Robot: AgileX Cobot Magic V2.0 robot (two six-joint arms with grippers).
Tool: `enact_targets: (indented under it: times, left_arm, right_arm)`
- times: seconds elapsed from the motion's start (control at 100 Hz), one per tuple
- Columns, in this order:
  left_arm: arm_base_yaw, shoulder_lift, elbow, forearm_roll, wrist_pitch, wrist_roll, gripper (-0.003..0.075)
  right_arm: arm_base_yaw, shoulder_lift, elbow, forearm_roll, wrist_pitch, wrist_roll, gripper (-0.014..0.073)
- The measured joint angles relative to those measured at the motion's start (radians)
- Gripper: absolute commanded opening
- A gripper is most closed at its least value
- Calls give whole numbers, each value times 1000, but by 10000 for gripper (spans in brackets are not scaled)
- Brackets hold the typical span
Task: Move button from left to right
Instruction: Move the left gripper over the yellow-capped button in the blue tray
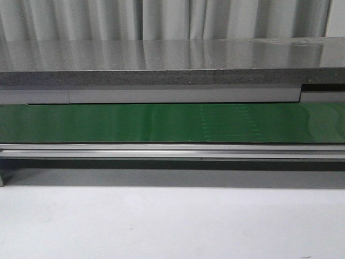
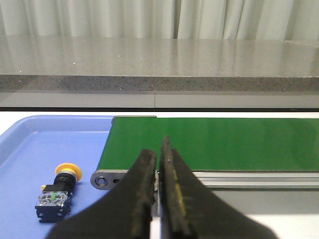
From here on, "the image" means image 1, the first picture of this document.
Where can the green conveyor belt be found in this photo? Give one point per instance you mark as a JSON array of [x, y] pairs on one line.
[[265, 123]]

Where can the grey stone slab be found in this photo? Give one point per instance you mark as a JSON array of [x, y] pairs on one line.
[[173, 62]]

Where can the grey pleated curtain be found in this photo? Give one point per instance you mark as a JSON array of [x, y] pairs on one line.
[[155, 20]]

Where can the aluminium conveyor front rail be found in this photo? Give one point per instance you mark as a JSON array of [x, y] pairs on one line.
[[173, 151]]

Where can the grey conveyor back rail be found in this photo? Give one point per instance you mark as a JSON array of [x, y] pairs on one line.
[[214, 93]]

